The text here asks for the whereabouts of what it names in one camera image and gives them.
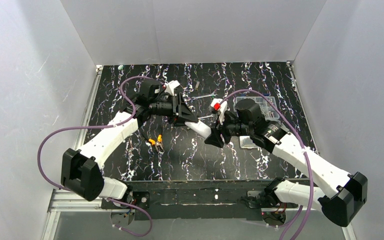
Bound white remote control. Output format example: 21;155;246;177
185;121;212;139

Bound white remote battery cover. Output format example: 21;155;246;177
239;136;258;150

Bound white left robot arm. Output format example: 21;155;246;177
61;77;200;201

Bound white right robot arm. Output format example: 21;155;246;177
205;98;368;227

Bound silver wrench upper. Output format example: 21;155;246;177
190;93;217;101

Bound clear plastic screw organizer box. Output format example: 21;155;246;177
233;96;280;123

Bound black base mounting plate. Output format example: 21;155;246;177
100;179;312;222

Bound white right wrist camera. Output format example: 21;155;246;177
210;98;228;124

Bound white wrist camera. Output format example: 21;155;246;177
210;98;228;124
164;80;180;96

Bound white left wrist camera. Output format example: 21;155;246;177
164;80;180;96

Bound orange handled pliers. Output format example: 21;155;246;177
145;133;165;154

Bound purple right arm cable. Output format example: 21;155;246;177
220;89;315;240

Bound aluminium frame rail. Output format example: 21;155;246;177
41;65;104;240

